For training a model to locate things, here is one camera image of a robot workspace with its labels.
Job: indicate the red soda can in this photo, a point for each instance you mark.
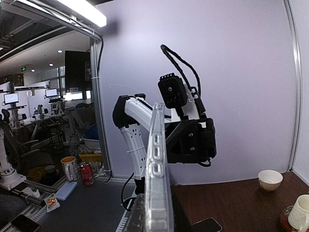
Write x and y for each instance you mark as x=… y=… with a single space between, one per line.
x=86 y=173

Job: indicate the left aluminium frame post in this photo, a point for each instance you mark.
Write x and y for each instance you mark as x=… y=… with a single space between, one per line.
x=95 y=55

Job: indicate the blue flat box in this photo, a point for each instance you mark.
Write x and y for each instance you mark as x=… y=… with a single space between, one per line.
x=64 y=192

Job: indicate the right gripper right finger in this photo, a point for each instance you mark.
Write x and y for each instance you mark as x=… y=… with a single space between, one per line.
x=181 y=221

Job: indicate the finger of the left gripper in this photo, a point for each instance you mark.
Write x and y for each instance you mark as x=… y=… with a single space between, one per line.
x=182 y=142

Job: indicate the black monitor screen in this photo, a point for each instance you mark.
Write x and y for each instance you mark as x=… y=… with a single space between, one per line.
x=77 y=71

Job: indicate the orange inside mug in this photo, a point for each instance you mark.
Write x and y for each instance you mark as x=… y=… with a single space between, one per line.
x=70 y=168

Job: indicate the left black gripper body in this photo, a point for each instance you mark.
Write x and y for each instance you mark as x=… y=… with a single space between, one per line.
x=204 y=141

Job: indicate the cream ceramic mug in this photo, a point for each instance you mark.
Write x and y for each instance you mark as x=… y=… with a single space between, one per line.
x=299 y=215

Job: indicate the white small bowl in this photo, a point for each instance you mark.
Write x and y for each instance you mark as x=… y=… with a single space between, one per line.
x=269 y=180

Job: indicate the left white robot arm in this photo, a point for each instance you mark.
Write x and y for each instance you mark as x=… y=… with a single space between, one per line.
x=129 y=115

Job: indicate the ceiling light panel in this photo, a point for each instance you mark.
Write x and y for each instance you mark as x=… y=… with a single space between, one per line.
x=69 y=10

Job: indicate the red coaster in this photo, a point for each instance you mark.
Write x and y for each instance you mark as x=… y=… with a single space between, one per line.
x=284 y=220

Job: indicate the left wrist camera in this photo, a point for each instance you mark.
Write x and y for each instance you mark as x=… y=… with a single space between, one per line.
x=184 y=102

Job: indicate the right aluminium frame post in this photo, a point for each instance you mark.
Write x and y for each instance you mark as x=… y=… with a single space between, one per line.
x=298 y=82

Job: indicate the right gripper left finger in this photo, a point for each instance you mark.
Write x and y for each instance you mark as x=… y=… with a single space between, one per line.
x=137 y=216

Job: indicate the aluminium frame post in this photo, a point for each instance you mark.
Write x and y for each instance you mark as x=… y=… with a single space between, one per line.
x=298 y=82
x=95 y=55

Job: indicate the clear phone case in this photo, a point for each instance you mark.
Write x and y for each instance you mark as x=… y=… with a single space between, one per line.
x=157 y=201

